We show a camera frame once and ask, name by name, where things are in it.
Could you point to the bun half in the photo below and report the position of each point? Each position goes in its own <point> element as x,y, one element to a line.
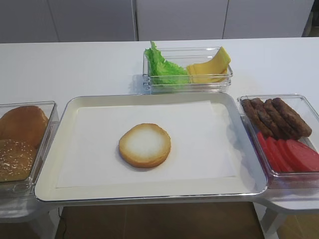
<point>145,145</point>

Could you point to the green lettuce leaf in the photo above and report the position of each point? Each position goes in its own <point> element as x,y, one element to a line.
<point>163,71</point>

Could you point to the clear lettuce and cheese container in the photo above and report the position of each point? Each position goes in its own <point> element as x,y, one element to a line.
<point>184,57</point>

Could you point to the yellow cheese slice flat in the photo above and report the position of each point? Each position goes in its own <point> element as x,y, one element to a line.
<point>205,74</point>

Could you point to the yellow cheese slice upright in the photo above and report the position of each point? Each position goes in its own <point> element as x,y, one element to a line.
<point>219,63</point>

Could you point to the white paper sheet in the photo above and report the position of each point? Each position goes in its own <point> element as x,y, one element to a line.
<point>200,145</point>

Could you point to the brown patty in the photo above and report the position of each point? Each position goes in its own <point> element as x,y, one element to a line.
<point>285,130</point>
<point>266,119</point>
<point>254,118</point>
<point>292,117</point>

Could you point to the brown patty far left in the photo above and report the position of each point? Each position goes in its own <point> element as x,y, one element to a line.
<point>254,118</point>

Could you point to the white metal tray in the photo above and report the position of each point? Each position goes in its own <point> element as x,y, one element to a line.
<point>249,178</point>

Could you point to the tomato slice far left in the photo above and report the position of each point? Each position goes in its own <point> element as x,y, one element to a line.
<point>267,152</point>

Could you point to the tomato slice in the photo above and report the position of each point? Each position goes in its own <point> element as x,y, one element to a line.
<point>267,152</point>
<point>302,156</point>
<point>279,159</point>
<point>281,144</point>

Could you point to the clear patty and tomato container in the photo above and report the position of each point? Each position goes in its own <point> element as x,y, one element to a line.
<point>285,180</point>

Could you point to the plain brown bun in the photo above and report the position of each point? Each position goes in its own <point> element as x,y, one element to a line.
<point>27,123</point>

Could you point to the clear bun container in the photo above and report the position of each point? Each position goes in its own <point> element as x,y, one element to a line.
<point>24,188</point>

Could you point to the brown patty front right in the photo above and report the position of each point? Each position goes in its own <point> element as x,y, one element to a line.
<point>292,117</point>

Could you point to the sesame seed bun top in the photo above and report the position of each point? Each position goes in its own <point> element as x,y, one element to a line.
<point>16,160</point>

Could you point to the white table leg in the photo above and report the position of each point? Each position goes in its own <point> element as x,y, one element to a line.
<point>270,221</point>

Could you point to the tomato slice front right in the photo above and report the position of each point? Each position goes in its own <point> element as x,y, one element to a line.
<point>302,156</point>

